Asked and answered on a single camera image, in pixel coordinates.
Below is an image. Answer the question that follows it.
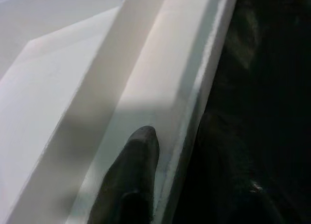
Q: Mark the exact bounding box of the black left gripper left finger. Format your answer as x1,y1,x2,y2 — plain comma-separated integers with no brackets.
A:
91,125,160,224

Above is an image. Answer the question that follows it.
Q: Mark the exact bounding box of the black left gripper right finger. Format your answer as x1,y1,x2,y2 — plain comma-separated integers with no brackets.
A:
174,117,280,224

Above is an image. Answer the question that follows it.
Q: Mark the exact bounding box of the white plastic table top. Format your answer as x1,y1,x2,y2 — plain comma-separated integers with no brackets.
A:
0,0,240,224

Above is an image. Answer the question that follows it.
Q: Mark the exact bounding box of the black plastic sheet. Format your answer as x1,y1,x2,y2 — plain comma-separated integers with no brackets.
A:
167,0,311,224

